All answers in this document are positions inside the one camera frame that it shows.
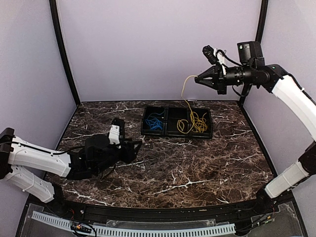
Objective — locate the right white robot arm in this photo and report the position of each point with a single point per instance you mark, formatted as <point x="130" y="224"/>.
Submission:
<point x="253" y="70"/>

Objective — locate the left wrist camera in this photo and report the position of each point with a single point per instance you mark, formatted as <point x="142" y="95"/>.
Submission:
<point x="117" y="132"/>

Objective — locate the left black frame post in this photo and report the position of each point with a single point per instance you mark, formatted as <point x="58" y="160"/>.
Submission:
<point x="62" y="51"/>

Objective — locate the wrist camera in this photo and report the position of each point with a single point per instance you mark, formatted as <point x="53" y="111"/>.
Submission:
<point x="117" y="132"/>
<point x="215" y="57"/>

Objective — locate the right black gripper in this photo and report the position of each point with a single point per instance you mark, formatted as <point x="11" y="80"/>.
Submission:
<point x="219" y="84"/>

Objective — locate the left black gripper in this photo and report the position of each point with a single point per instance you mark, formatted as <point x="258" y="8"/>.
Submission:
<point x="129" y="155"/>

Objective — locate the black three-compartment bin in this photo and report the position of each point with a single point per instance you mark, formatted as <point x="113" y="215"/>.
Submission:
<point x="181" y="122"/>

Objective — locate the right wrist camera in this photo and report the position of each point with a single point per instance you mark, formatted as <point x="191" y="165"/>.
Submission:
<point x="215" y="57"/>

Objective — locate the white slotted cable duct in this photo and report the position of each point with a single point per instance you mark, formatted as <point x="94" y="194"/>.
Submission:
<point x="138" y="229"/>

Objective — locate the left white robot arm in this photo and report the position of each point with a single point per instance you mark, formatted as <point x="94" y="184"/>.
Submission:
<point x="82" y="162"/>

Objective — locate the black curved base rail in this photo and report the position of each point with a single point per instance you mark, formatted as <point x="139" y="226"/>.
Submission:
<point x="234" y="212"/>

